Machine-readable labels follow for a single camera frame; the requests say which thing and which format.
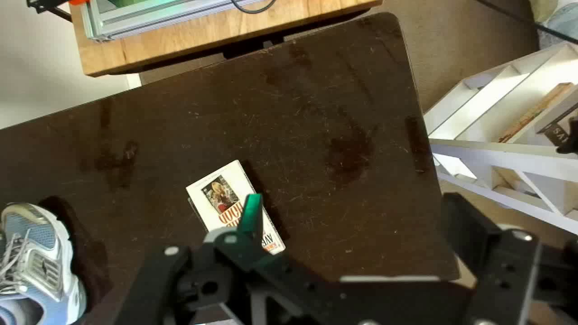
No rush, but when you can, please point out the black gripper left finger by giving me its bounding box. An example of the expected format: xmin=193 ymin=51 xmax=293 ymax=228
xmin=114 ymin=193 xmax=340 ymax=325

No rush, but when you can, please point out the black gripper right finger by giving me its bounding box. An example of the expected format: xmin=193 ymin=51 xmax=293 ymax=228
xmin=442 ymin=193 xmax=544 ymax=325

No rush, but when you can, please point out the white paperback book red title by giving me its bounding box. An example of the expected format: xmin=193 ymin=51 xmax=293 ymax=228
xmin=184 ymin=159 xmax=287 ymax=258

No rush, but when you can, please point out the grey and blue sneaker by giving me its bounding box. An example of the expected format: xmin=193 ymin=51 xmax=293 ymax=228
xmin=0 ymin=202 xmax=88 ymax=325

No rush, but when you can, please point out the wooden robot stand board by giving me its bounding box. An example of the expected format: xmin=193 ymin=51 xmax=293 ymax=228
xmin=70 ymin=0 xmax=385 ymax=78

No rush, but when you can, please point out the aluminium base frame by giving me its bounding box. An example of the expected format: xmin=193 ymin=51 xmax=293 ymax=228
xmin=83 ymin=0 xmax=242 ymax=43

